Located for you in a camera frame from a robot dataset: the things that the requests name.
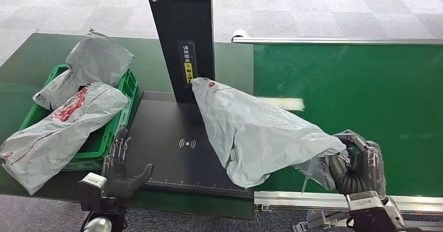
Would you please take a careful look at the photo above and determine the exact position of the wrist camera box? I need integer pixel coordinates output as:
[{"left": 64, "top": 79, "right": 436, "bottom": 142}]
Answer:
[
  {"left": 345, "top": 190, "right": 399, "bottom": 232},
  {"left": 77, "top": 172, "right": 109, "bottom": 212}
]

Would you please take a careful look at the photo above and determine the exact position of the plain grey crumpled package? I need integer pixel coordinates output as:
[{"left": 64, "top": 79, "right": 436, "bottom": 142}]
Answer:
[{"left": 32, "top": 29, "right": 135, "bottom": 112}]

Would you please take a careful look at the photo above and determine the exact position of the grey package with black logo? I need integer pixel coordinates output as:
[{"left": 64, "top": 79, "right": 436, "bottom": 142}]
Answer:
[{"left": 191, "top": 77, "right": 347, "bottom": 191}]

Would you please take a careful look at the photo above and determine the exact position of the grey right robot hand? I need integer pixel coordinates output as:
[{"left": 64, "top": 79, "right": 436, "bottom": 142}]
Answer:
[{"left": 327, "top": 130, "right": 388, "bottom": 201}]

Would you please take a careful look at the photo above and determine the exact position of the yellow sticker on scanner column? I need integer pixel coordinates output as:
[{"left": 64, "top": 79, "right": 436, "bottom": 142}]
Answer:
[{"left": 184, "top": 62, "right": 194, "bottom": 84}]

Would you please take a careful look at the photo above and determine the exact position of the silver conveyor support bracket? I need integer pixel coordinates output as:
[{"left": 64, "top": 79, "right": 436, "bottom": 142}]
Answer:
[{"left": 292, "top": 210, "right": 352, "bottom": 232}]

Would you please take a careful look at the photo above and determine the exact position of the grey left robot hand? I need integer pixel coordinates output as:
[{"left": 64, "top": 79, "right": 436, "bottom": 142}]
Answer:
[{"left": 101, "top": 126, "right": 155, "bottom": 201}]

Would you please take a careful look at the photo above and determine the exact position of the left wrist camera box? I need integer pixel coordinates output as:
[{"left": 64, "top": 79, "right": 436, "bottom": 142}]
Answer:
[{"left": 77, "top": 172, "right": 109, "bottom": 212}]

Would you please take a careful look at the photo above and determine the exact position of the wide silver conveyor rail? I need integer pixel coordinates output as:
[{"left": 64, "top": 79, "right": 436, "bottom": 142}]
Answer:
[{"left": 254, "top": 190, "right": 443, "bottom": 230}]

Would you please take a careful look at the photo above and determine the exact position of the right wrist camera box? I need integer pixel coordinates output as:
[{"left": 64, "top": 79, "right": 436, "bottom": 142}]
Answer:
[{"left": 345, "top": 190, "right": 399, "bottom": 232}]

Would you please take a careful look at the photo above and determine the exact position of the thin silver conveyor rail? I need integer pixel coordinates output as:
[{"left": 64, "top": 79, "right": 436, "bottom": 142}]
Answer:
[{"left": 231, "top": 36, "right": 443, "bottom": 46}]

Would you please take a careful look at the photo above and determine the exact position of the green plastic crate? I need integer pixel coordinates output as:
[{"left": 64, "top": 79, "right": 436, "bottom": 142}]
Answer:
[{"left": 19, "top": 63, "right": 138, "bottom": 171}]

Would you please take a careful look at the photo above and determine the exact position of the long grey red-printed package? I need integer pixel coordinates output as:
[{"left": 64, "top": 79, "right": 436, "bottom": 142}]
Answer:
[{"left": 0, "top": 82, "right": 130, "bottom": 196}]

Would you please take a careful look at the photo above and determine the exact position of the black inbound scanner machine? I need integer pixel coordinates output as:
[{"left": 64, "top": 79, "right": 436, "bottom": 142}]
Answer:
[{"left": 125, "top": 0, "right": 255, "bottom": 200}]

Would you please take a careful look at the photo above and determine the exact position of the white conveyor roller end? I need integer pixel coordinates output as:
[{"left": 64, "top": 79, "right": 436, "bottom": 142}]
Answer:
[{"left": 231, "top": 29, "right": 250, "bottom": 41}]

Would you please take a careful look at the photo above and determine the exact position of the green conveyor belt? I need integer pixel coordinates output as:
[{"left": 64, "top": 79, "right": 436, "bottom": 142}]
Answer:
[{"left": 253, "top": 44, "right": 443, "bottom": 197}]

